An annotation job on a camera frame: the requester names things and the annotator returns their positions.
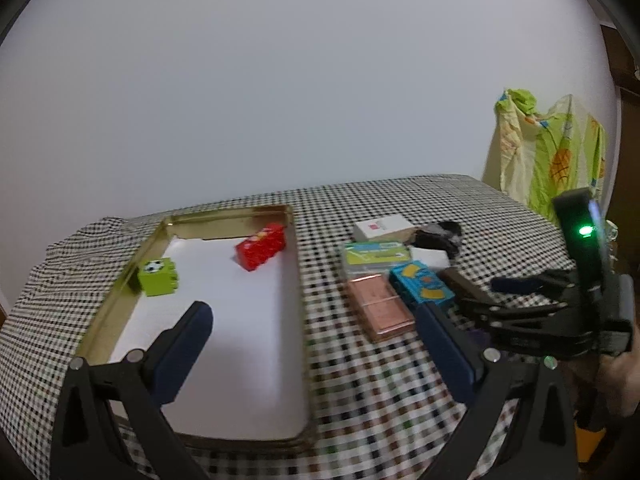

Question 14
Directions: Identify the brown flat object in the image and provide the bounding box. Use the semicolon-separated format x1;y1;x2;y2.
442;267;496;306

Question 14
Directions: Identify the dark wooden furniture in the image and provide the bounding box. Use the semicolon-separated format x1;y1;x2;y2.
597;22;640;281

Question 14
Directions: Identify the white power adapter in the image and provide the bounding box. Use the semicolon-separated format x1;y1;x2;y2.
409;246;451;273

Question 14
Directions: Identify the black fabric item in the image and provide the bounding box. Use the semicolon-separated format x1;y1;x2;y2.
412;220;463;261

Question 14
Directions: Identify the checkered tablecloth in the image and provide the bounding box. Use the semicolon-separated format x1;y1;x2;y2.
0;174;581;480

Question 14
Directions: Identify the orange plastic object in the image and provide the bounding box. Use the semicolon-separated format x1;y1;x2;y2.
575;412;608;461

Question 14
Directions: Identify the red toy block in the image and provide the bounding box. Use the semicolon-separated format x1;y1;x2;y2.
235;222;287;272

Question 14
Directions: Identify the pink compact case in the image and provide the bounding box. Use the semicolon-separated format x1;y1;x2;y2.
346;274;416;345

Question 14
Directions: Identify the person's right hand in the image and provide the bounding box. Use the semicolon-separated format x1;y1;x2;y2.
562;310;640;418

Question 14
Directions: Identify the green toy block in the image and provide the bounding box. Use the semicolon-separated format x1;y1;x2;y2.
127;257;180;297

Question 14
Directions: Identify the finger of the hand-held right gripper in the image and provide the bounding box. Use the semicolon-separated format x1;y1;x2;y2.
490;270;581;302
456;296;568;336

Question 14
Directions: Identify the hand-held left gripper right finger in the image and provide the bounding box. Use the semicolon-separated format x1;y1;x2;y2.
415;304;583;480

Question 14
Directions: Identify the green label floss pick box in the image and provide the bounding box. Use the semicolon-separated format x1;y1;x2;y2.
342;241;413;281

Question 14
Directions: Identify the gold metal tin box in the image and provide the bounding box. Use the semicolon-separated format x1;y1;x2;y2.
75;204;316;453

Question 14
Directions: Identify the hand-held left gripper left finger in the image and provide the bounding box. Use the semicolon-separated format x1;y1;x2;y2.
50;301;215;480

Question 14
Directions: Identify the white box with red label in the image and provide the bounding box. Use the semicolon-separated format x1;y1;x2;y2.
353;214;417;243

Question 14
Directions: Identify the green yellow printed cloth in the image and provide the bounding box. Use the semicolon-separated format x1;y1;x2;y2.
481;87;608;226

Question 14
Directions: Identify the blue toy block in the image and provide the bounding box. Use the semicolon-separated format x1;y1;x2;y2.
389;261;456;311

